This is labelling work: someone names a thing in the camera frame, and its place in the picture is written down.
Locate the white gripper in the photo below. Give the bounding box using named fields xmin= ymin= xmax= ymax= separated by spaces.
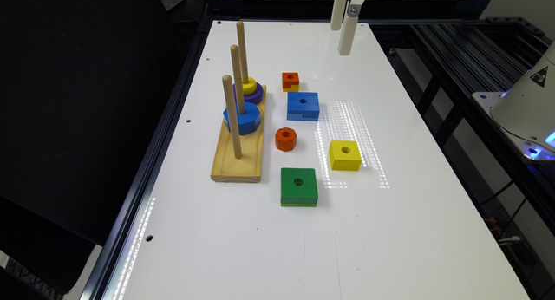
xmin=330 ymin=0 xmax=361 ymax=56

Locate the blue square block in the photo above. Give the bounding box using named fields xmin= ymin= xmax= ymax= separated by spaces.
xmin=287 ymin=92 xmax=320 ymax=121

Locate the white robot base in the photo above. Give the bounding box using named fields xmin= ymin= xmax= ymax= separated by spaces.
xmin=473 ymin=46 xmax=554 ymax=161

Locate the orange and yellow small block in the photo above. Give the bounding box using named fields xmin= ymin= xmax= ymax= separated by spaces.
xmin=282 ymin=72 xmax=300 ymax=92

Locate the orange octagonal block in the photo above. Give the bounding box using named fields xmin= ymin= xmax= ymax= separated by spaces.
xmin=275 ymin=127 xmax=297 ymax=152

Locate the yellow square block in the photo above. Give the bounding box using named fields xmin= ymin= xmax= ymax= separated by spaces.
xmin=329 ymin=140 xmax=362 ymax=171

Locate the green square block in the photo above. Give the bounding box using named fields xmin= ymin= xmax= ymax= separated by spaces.
xmin=280 ymin=168 xmax=318 ymax=207

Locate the back wooden peg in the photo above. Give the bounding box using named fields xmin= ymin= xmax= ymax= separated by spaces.
xmin=236 ymin=21 xmax=249 ymax=84

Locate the wooden peg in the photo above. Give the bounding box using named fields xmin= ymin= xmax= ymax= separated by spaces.
xmin=222 ymin=75 xmax=242 ymax=159
xmin=230 ymin=44 xmax=245 ymax=114
xmin=236 ymin=21 xmax=249 ymax=84

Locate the middle wooden peg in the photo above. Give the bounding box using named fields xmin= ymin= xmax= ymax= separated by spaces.
xmin=230 ymin=44 xmax=245 ymax=114

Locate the front wooden peg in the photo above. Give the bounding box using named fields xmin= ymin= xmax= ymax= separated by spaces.
xmin=222 ymin=75 xmax=242 ymax=159

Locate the wooden peg base board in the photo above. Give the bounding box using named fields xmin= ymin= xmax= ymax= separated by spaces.
xmin=210 ymin=84 xmax=268 ymax=184

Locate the black aluminium frame rack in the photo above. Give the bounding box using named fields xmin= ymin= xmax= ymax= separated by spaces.
xmin=374 ymin=18 xmax=554 ymax=299

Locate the purple round ring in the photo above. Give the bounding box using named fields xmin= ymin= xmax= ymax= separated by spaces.
xmin=232 ymin=82 xmax=264 ymax=105

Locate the yellow round ring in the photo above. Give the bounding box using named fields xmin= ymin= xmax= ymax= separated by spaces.
xmin=240 ymin=76 xmax=258 ymax=96

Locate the blue octagonal ring block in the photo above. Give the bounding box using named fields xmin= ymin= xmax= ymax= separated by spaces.
xmin=237 ymin=102 xmax=262 ymax=135

